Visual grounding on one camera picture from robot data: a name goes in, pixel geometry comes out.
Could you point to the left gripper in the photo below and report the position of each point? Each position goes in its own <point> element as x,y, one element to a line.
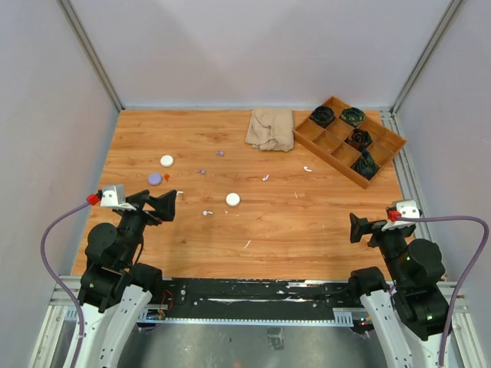
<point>164,205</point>

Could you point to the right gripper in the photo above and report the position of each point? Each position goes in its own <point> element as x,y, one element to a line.
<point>363,225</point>

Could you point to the white earbud charging case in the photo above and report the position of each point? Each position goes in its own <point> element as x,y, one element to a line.
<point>233,199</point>

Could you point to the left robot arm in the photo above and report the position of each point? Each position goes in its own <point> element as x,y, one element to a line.
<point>115,286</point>

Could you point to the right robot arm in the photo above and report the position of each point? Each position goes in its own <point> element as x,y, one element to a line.
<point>410,315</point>

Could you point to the purple round case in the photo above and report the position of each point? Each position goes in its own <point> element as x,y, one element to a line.
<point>154,179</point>

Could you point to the white round case far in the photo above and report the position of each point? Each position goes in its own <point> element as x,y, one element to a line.
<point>166,161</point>

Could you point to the dark rolled sock bottom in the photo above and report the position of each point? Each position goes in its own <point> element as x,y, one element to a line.
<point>365,165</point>

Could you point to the dark rolled sock middle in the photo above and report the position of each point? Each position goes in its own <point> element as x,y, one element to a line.
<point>359,139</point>

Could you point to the wooden compartment tray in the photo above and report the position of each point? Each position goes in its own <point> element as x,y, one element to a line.
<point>330,146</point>

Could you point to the dark rolled sock top-right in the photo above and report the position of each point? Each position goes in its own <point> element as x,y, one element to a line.
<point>353,116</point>

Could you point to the dark rolled sock top-left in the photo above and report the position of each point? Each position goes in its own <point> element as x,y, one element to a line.
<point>323,116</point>

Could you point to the beige folded cloth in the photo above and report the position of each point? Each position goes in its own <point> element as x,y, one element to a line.
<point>271,129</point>

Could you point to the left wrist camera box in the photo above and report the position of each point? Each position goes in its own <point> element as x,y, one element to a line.
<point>113,197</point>

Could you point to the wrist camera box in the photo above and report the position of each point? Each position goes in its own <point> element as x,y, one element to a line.
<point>401,214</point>
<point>113,197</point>

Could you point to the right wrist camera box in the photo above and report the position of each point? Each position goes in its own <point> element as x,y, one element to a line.
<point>401,214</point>

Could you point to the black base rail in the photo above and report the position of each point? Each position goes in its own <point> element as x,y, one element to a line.
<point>250,301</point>

